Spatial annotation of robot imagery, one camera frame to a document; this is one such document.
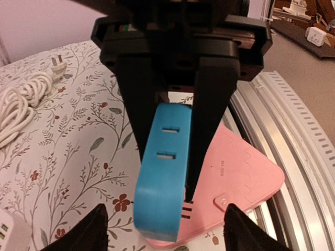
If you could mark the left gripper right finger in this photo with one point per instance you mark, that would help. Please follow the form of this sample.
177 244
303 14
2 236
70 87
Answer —
241 233

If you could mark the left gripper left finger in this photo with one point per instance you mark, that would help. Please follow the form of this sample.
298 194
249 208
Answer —
89 234

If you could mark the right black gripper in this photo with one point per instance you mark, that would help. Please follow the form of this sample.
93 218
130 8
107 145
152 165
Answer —
208 63

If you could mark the pink triangular power strip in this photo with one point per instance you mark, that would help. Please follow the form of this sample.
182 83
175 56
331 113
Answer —
233 172

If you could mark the blue plug adapter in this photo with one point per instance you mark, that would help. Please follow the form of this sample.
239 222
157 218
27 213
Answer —
159 193

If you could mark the white power strip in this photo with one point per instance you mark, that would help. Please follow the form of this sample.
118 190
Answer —
15 232

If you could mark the floral table mat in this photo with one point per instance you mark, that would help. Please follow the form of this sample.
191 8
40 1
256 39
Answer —
78 151

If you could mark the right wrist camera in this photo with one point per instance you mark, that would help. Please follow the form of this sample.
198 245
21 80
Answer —
188 14

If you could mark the aluminium front rail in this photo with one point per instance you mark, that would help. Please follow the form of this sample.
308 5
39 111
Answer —
268 114

